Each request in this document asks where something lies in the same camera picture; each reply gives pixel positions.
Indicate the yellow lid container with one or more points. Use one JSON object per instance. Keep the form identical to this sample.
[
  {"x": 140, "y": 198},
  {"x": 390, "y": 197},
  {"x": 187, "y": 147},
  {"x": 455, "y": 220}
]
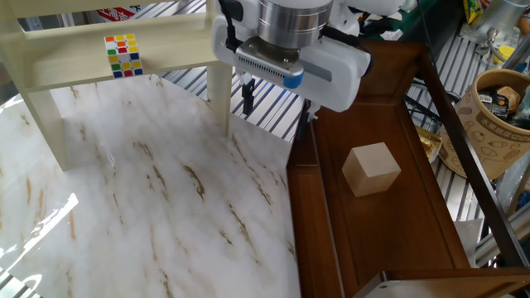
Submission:
[{"x": 504, "y": 54}]

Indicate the crumpled brown paper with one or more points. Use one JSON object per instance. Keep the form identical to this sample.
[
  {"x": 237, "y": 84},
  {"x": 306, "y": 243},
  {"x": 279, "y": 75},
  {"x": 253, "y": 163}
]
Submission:
[{"x": 509, "y": 97}]

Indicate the brown paper bucket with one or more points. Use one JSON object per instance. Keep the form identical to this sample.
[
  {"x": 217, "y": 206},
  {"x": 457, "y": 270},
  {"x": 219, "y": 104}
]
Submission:
[{"x": 492, "y": 140}]

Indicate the light wooden cube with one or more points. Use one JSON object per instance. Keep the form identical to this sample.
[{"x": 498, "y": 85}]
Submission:
[{"x": 370, "y": 169}]

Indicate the black snack wrapper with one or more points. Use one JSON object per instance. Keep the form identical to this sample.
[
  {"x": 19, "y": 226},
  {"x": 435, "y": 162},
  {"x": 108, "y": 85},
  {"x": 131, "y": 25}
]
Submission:
[{"x": 494, "y": 103}]

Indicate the red and white box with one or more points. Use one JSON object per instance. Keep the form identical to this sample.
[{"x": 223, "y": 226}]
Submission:
[{"x": 118, "y": 13}]

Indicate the silver gripper mounted camera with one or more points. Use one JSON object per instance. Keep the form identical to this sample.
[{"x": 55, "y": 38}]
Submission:
[{"x": 265, "y": 62}]

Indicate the brown wooden shelf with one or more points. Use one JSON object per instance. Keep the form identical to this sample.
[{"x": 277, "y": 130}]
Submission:
[{"x": 372, "y": 232}]

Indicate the marble pattern table sheet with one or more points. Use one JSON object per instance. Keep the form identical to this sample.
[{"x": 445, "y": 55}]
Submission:
[{"x": 124, "y": 207}]

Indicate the white paper scrap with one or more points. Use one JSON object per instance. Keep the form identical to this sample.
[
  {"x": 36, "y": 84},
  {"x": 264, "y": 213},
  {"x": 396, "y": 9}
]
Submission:
[{"x": 392, "y": 35}]

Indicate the yellow green snack bag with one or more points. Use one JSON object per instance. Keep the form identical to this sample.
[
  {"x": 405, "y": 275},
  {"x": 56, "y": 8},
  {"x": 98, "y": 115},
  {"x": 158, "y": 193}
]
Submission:
[{"x": 473, "y": 10}]

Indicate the cream wooden shelf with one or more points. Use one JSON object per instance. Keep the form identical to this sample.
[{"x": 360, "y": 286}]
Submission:
[{"x": 45, "y": 62}]

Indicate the aluminium profile bar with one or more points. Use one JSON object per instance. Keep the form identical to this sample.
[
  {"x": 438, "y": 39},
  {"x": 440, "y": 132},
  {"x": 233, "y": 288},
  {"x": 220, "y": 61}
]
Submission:
[{"x": 505, "y": 232}]

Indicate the grey metal pole base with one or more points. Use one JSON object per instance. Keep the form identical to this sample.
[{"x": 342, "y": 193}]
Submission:
[{"x": 501, "y": 16}]

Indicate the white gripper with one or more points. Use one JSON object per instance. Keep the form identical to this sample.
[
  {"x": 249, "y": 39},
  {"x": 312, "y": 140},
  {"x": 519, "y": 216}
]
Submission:
[{"x": 335, "y": 78}]

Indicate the Rubik's cube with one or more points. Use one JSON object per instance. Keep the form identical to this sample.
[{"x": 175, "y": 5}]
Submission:
[{"x": 123, "y": 56}]

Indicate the golden snack packet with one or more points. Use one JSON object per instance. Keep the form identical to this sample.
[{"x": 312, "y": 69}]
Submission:
[{"x": 428, "y": 142}]

